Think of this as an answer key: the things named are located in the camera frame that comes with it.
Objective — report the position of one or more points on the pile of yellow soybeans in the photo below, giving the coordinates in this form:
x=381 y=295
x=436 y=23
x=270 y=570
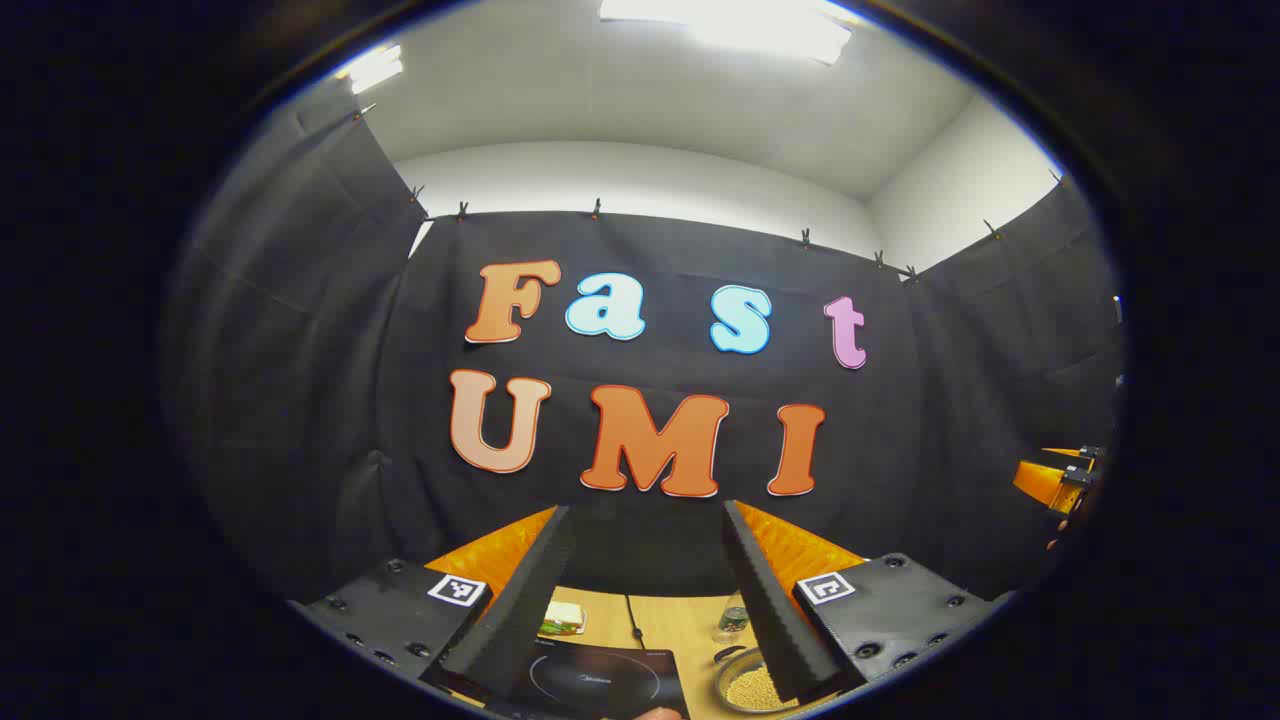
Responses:
x=752 y=692

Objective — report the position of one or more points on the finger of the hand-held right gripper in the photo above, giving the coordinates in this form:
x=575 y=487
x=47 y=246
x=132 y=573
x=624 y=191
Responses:
x=1040 y=482

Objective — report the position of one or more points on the small ceiling light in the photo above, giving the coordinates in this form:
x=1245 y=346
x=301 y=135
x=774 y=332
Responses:
x=372 y=68

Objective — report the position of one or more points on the stainless steel pot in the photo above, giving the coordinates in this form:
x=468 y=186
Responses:
x=735 y=672

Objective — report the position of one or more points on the black induction cooktop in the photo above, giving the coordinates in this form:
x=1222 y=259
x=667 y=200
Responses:
x=600 y=680

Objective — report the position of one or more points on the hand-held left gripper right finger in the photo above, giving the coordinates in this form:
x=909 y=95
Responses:
x=775 y=620

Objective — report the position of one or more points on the clear plastic water bottle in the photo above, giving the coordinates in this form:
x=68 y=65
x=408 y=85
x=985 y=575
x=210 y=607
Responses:
x=733 y=618

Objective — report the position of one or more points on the sandwich on white plate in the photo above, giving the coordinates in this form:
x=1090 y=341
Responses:
x=562 y=620

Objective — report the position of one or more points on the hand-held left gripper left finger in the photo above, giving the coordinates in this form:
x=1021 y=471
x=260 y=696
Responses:
x=530 y=610

